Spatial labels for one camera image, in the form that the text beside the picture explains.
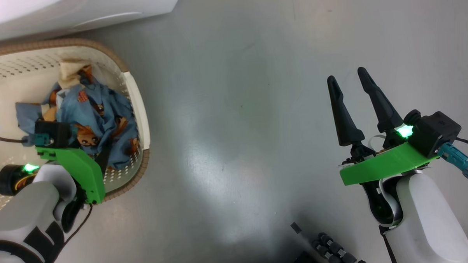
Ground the blue bear print clothing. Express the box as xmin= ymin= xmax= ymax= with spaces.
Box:
xmin=14 ymin=59 xmax=140 ymax=174

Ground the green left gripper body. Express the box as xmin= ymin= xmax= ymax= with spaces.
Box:
xmin=0 ymin=146 xmax=107 ymax=208

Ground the right camera cable teal plug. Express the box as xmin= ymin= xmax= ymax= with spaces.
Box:
xmin=436 ymin=136 xmax=468 ymax=184

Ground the cream perforated laundry basket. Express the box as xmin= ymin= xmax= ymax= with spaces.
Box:
xmin=0 ymin=36 xmax=153 ymax=212

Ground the round drain filter cover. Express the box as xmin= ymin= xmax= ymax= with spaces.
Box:
xmin=74 ymin=11 xmax=144 ymax=31

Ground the white front-load washing machine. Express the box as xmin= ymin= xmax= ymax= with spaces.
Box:
xmin=0 ymin=0 xmax=184 ymax=44

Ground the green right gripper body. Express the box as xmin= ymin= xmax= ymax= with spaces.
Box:
xmin=337 ymin=123 xmax=441 ymax=187

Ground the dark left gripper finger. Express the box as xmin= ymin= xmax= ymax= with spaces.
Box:
xmin=94 ymin=144 xmax=115 ymax=177

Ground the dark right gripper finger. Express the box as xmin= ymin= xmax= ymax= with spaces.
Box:
xmin=357 ymin=66 xmax=405 ymax=135
xmin=327 ymin=74 xmax=366 ymax=147

